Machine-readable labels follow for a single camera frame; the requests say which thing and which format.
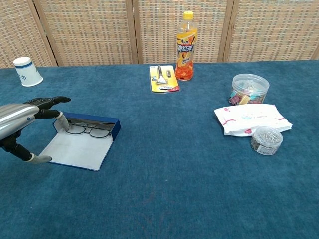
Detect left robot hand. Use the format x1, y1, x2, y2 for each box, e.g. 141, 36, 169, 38
0, 96, 72, 165

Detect blue cardboard glasses box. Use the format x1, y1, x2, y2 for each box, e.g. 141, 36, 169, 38
39, 112, 122, 172

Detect black framed eyeglasses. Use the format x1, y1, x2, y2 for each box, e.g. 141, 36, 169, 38
65, 119, 116, 138

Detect white paper cup blue band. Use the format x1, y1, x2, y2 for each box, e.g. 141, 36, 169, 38
13, 56, 44, 88

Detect woven wooden folding screen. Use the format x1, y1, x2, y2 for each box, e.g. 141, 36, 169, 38
0, 0, 319, 69

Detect razor in yellow blister pack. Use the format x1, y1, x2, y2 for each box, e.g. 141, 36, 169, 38
149, 65, 181, 94

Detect blue tablecloth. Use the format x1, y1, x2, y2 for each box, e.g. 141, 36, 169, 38
0, 59, 319, 239

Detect orange iced tea bottle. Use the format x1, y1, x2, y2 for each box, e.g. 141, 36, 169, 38
174, 10, 198, 82

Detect clear jar of binder clips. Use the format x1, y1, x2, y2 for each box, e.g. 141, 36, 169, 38
227, 73, 270, 106

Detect white tissue pack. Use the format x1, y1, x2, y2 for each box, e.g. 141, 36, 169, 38
213, 103, 293, 138

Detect clear jar of paper clips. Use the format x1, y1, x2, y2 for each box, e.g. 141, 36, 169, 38
250, 125, 284, 156

